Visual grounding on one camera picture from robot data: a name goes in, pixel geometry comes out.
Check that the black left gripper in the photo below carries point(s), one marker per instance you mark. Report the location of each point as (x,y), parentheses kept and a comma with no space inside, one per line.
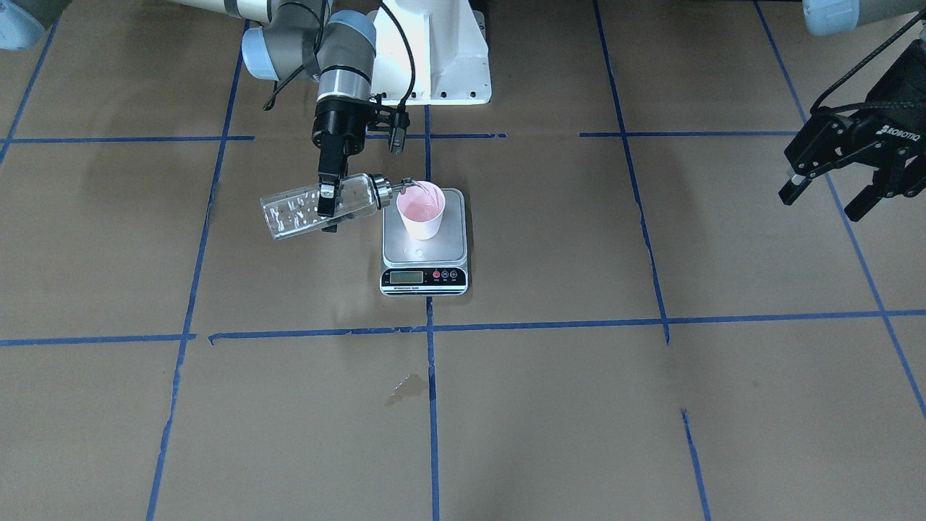
(884,135)

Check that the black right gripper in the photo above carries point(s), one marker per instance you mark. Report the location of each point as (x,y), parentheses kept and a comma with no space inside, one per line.
(337,129)

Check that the clear glass sauce bottle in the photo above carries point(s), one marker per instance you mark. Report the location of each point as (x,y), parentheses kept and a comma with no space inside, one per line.
(308,209)

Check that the pink plastic cup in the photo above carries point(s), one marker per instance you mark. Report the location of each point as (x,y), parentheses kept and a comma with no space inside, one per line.
(421,208)

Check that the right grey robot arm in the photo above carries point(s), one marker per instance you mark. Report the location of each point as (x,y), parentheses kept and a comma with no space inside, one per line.
(294,40)

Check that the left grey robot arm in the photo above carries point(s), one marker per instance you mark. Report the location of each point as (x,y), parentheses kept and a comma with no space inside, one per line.
(829,17)

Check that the silver digital kitchen scale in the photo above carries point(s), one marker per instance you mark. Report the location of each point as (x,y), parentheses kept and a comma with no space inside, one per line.
(433,267)

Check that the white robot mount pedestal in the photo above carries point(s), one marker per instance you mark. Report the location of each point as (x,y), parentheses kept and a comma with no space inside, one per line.
(432,53)

